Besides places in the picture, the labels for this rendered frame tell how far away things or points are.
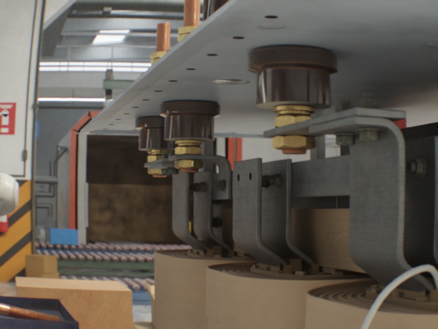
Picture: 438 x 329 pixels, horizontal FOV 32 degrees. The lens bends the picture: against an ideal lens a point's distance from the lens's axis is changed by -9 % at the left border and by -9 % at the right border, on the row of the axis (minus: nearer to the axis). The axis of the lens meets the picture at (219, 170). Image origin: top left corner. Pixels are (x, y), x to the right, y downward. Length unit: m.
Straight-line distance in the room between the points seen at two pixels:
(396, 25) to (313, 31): 0.10
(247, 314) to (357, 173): 0.35
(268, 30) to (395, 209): 0.24
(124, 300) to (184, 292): 0.87
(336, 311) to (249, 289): 0.33
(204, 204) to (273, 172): 0.42
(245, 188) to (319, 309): 0.41
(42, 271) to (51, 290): 8.43
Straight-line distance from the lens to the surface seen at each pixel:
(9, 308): 1.83
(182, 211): 1.62
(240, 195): 1.24
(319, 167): 1.09
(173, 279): 1.56
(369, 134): 0.77
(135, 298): 9.51
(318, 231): 1.20
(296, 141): 0.95
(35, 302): 2.19
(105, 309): 2.38
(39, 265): 10.81
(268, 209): 1.26
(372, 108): 0.75
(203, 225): 1.64
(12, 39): 11.67
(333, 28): 0.85
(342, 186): 1.02
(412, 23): 0.81
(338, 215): 1.14
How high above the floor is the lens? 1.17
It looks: 3 degrees up
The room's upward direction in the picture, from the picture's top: 1 degrees clockwise
